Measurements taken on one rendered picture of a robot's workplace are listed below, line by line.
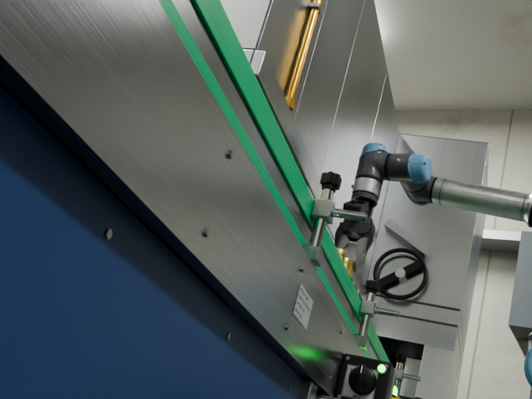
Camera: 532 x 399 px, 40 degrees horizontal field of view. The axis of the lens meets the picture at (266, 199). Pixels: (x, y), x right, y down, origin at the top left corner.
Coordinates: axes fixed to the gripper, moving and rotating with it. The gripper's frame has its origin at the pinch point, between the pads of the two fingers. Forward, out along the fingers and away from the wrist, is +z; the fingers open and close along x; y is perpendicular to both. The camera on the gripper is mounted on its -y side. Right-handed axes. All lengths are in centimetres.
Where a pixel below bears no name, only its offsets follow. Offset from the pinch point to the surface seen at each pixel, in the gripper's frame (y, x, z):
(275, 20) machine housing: -55, 15, -34
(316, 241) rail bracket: -88, -16, 26
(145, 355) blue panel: -122, -14, 50
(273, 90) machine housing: -50, 12, -19
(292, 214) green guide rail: -94, -14, 25
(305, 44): -38, 13, -40
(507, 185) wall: 306, -26, -175
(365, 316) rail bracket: -41.6, -15.3, 22.9
